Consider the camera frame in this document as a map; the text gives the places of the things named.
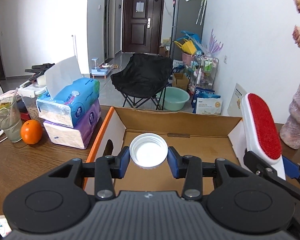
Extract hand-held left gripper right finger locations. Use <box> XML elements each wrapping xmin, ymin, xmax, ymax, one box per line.
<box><xmin>167</xmin><ymin>146</ymin><xmax>252</xmax><ymax>202</ymax></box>

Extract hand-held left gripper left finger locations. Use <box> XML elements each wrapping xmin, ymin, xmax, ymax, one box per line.
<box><xmin>47</xmin><ymin>146</ymin><xmax>130</xmax><ymax>201</ymax></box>

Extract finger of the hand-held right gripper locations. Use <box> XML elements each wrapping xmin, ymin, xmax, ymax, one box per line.
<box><xmin>243</xmin><ymin>151</ymin><xmax>300</xmax><ymax>203</ymax></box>
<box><xmin>281</xmin><ymin>155</ymin><xmax>300</xmax><ymax>192</ymax></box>

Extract white plastic jar lid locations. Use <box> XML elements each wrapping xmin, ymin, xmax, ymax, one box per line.
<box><xmin>129</xmin><ymin>133</ymin><xmax>169</xmax><ymax>170</ymax></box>

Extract orange cardboard box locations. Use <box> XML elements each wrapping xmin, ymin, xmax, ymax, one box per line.
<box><xmin>86</xmin><ymin>106</ymin><xmax>248</xmax><ymax>195</ymax></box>

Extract red white lint brush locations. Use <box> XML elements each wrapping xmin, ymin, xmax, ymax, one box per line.
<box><xmin>241</xmin><ymin>93</ymin><xmax>287</xmax><ymax>180</ymax></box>

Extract pink stone vase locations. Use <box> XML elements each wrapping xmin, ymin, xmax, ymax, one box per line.
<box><xmin>280</xmin><ymin>74</ymin><xmax>300</xmax><ymax>150</ymax></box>

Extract purple tissue pack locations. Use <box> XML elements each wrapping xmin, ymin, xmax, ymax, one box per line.
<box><xmin>43</xmin><ymin>99</ymin><xmax>101</xmax><ymax>150</ymax></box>

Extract green plastic basin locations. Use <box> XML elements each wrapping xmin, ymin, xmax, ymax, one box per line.
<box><xmin>156</xmin><ymin>87</ymin><xmax>190</xmax><ymax>112</ymax></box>

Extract white blue printed bag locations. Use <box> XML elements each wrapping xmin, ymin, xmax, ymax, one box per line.
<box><xmin>192</xmin><ymin>87</ymin><xmax>223</xmax><ymax>115</ymax></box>

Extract white flat board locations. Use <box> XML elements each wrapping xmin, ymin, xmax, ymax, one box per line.
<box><xmin>227</xmin><ymin>83</ymin><xmax>248</xmax><ymax>117</ymax></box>

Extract blue tissue pack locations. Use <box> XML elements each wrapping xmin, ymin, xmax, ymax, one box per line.
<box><xmin>36</xmin><ymin>56</ymin><xmax>100</xmax><ymax>128</ymax></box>

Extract small brown cardboard box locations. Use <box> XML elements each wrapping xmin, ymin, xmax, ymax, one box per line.
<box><xmin>172</xmin><ymin>72</ymin><xmax>190</xmax><ymax>91</ymax></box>

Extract black folding chair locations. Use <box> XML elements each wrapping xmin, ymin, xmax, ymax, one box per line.
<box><xmin>110</xmin><ymin>53</ymin><xmax>174</xmax><ymax>110</ymax></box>

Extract white pet water fountain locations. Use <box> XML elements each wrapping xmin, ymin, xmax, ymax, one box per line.
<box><xmin>91</xmin><ymin>58</ymin><xmax>110</xmax><ymax>78</ymax></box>

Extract orange fruit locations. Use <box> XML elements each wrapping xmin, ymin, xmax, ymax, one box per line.
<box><xmin>20</xmin><ymin>120</ymin><xmax>43</xmax><ymax>145</ymax></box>

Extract pink plastic bucket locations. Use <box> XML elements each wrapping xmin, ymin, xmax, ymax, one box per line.
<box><xmin>181</xmin><ymin>51</ymin><xmax>197</xmax><ymax>65</ymax></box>

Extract red box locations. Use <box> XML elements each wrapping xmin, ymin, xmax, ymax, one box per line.
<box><xmin>20</xmin><ymin>111</ymin><xmax>40</xmax><ymax>120</ymax></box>

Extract clear plastic food container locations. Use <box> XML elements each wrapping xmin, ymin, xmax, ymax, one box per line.
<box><xmin>18</xmin><ymin>85</ymin><xmax>48</xmax><ymax>120</ymax></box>

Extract yellow dustpan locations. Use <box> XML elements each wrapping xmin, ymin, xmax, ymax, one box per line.
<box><xmin>174</xmin><ymin>40</ymin><xmax>197</xmax><ymax>55</ymax></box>

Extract glass cup with straw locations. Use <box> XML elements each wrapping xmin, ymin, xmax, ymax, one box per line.
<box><xmin>0</xmin><ymin>88</ymin><xmax>23</xmax><ymax>143</ymax></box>

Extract purple fairy wings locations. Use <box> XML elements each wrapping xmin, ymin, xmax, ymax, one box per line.
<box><xmin>206</xmin><ymin>29</ymin><xmax>224</xmax><ymax>55</ymax></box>

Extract black flat tool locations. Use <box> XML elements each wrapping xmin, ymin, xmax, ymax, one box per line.
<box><xmin>25</xmin><ymin>63</ymin><xmax>56</xmax><ymax>73</ymax></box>

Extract white mop pole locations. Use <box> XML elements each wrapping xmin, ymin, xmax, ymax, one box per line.
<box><xmin>71</xmin><ymin>34</ymin><xmax>78</xmax><ymax>57</ymax></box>

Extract dark brown entrance door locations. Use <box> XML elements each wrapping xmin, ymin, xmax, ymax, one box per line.
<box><xmin>122</xmin><ymin>0</ymin><xmax>165</xmax><ymax>55</ymax></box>

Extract pink white box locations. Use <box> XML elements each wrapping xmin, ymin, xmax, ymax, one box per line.
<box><xmin>0</xmin><ymin>91</ymin><xmax>21</xmax><ymax>103</ymax></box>

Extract grey refrigerator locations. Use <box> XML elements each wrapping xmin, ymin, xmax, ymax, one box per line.
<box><xmin>170</xmin><ymin>0</ymin><xmax>208</xmax><ymax>60</ymax></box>

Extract white folded umbrella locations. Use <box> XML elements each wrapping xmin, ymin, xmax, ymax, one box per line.
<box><xmin>196</xmin><ymin>0</ymin><xmax>207</xmax><ymax>25</ymax></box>

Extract metal wire rack cart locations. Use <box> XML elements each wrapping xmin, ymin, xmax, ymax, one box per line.
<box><xmin>189</xmin><ymin>55</ymin><xmax>219</xmax><ymax>93</ymax></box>

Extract black handled tool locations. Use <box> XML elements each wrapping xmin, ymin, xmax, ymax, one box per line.
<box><xmin>20</xmin><ymin>72</ymin><xmax>44</xmax><ymax>88</ymax></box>

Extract blue plastic frame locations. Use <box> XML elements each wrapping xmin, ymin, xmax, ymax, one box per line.
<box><xmin>180</xmin><ymin>30</ymin><xmax>203</xmax><ymax>53</ymax></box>

